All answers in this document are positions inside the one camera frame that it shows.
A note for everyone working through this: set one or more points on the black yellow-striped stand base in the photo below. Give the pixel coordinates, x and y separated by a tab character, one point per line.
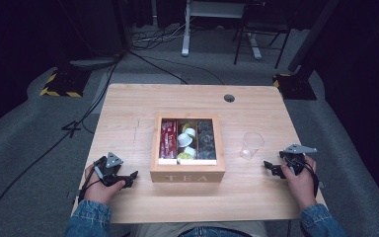
296	87
65	82

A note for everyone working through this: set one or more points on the stack of red sachets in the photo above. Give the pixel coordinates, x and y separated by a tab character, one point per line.
167	140

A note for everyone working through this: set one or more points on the pile of dark tea bags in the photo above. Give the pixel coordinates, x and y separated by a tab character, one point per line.
206	140

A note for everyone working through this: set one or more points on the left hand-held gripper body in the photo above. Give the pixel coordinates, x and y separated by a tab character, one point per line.
110	171

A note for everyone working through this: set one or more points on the black chair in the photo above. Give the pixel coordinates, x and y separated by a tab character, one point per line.
263	23

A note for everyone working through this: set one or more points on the white desk frame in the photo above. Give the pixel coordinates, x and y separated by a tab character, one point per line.
186	36

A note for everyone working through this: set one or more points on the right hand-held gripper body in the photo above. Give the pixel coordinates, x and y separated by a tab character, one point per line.
296	158

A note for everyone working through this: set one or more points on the person's right hand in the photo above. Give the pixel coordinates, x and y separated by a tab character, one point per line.
301	187

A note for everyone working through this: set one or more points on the white capsule with green lid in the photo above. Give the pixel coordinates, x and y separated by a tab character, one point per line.
184	140
184	156
186	127
190	151
190	132

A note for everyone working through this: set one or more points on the person's left hand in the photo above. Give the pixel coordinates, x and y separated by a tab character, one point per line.
98	192

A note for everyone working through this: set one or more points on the clear plastic cup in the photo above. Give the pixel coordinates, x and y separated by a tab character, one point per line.
251	144

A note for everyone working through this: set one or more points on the person's blue jeans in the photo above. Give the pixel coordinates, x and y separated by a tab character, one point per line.
210	232

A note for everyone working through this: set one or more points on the person's beige top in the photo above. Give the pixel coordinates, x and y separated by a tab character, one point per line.
154	230

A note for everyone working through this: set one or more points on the wooden tea box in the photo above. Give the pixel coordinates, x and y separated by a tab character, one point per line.
187	177

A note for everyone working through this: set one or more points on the wooden glass-window box lid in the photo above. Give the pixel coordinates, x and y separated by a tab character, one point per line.
155	144

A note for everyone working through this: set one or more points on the black stand pole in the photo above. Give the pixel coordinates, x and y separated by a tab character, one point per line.
312	33

